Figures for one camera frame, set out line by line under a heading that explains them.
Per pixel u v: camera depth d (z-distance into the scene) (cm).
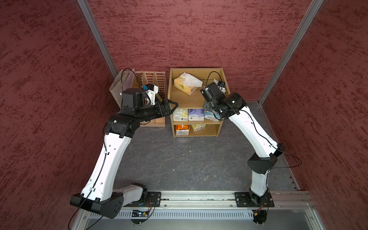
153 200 76
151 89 56
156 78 107
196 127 97
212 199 76
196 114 84
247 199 73
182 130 93
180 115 83
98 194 36
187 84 78
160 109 54
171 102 61
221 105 47
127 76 95
